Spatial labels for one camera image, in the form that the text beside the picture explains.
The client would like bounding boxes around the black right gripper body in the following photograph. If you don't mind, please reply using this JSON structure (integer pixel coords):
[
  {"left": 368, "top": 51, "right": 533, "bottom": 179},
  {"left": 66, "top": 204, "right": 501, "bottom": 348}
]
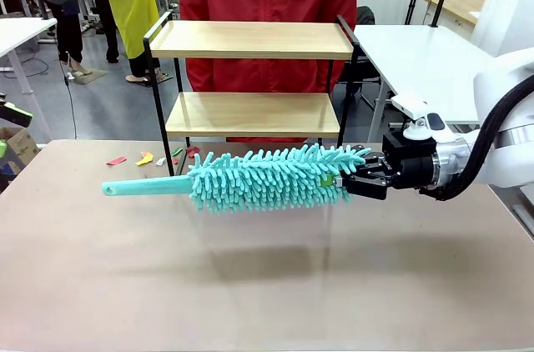
[{"left": 380, "top": 131, "right": 437, "bottom": 191}]

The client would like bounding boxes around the teal microfibre duster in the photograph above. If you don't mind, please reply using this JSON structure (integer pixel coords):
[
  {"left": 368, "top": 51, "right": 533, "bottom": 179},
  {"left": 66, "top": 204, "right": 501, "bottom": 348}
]
[{"left": 101, "top": 143, "right": 373, "bottom": 216}]

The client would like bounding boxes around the two-tier wooden black-framed shelf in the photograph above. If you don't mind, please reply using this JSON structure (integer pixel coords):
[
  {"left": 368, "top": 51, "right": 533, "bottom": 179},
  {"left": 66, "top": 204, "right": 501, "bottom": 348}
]
[{"left": 143, "top": 9, "right": 362, "bottom": 189}]

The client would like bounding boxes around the brown cardboard box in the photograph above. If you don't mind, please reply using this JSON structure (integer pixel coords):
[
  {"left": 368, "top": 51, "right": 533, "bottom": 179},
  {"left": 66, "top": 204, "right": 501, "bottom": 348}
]
[{"left": 0, "top": 126, "right": 41, "bottom": 174}]

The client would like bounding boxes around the small white table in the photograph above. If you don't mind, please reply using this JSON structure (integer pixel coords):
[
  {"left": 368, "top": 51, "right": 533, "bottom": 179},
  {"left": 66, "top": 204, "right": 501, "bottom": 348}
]
[{"left": 0, "top": 17, "right": 58, "bottom": 97}]

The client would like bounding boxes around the grey floor mat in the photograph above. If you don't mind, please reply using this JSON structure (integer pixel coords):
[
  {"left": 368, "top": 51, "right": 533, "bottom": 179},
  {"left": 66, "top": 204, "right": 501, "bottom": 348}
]
[{"left": 73, "top": 68, "right": 109, "bottom": 86}]

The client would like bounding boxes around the large white table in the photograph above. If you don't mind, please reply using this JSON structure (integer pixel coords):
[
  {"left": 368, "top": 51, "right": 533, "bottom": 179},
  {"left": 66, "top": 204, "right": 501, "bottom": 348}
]
[{"left": 353, "top": 25, "right": 501, "bottom": 156}]

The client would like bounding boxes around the person in dark clothes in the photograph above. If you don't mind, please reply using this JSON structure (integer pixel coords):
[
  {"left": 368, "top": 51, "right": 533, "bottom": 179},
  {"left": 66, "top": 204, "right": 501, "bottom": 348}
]
[{"left": 24, "top": 0, "right": 95, "bottom": 78}]

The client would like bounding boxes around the black office chair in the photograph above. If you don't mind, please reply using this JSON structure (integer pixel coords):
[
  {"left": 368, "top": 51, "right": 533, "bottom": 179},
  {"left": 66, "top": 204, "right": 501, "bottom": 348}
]
[{"left": 333, "top": 5, "right": 383, "bottom": 98}]

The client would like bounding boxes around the person in yellow apron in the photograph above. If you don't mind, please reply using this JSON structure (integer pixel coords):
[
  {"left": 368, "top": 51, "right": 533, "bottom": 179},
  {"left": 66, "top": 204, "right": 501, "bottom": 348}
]
[{"left": 74, "top": 0, "right": 164, "bottom": 87}]

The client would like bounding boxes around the wooden desk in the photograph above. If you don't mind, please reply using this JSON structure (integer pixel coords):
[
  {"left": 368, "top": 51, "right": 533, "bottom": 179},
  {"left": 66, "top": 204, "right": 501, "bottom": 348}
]
[{"left": 412, "top": 0, "right": 487, "bottom": 28}]

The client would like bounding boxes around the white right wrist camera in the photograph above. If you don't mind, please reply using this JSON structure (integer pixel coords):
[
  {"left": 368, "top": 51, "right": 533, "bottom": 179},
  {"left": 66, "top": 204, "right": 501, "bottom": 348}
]
[{"left": 390, "top": 93, "right": 454, "bottom": 141}]

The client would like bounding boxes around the black sleeved right arm cable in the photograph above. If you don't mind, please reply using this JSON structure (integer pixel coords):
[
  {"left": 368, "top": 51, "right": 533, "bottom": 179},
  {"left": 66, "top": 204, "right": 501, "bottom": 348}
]
[{"left": 419, "top": 74, "right": 534, "bottom": 203}]

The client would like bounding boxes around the grey metal rail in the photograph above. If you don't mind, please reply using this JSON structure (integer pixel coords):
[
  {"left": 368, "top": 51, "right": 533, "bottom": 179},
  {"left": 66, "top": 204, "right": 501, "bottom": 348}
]
[{"left": 511, "top": 183, "right": 534, "bottom": 240}]

